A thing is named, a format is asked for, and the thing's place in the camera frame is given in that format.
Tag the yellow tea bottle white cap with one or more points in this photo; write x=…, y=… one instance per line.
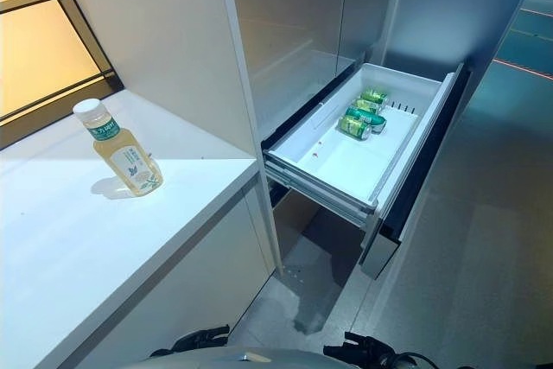
x=129, y=161

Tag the white fridge drawer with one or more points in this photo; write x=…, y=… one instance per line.
x=345, y=161

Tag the stainless steel fridge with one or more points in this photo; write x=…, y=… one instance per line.
x=294, y=19

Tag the light green drink can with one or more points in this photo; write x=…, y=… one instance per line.
x=375, y=95
x=353, y=127
x=366, y=106

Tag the dark green drink can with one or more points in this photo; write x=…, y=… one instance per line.
x=367, y=117

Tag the tall white side panel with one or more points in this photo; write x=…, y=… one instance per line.
x=173, y=40

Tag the silver robot torso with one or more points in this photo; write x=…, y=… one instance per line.
x=242, y=360

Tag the white counter cabinet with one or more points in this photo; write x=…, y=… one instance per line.
x=86, y=235

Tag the black framed frosted window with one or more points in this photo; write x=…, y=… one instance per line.
x=56, y=10

